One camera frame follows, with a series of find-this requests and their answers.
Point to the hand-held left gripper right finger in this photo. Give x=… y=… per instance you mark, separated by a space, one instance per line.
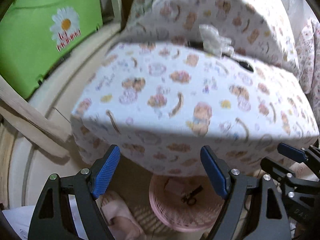
x=215 y=172

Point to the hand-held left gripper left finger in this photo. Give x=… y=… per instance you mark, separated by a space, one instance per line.
x=106 y=172

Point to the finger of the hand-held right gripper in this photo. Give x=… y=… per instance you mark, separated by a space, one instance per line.
x=291 y=152
x=280 y=167

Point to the black and orange wrapper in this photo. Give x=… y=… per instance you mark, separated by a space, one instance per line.
x=191 y=196

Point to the pink plastic basket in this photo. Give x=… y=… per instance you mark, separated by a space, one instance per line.
x=175 y=212

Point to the pink slipper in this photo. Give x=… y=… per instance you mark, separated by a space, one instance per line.
x=120 y=212

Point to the bear print cloth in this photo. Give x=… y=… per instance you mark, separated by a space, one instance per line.
x=190 y=92

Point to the wooden beam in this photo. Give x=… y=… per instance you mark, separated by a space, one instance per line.
x=32 y=115

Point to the pink patterned cloth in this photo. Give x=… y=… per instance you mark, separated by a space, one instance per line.
x=308 y=60

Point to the black and orange round object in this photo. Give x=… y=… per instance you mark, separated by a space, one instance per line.
x=246 y=65

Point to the beige cabinet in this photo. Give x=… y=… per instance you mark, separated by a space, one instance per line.
x=75 y=55

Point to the small black box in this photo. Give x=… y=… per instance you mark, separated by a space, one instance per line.
x=195 y=44

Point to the white crumpled tissue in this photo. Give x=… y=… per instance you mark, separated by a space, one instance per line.
x=215 y=38

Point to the translucent plastic sheet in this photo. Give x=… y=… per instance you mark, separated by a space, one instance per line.
x=290 y=2

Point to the green storage box white lid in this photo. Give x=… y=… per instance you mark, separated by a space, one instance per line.
x=37 y=37

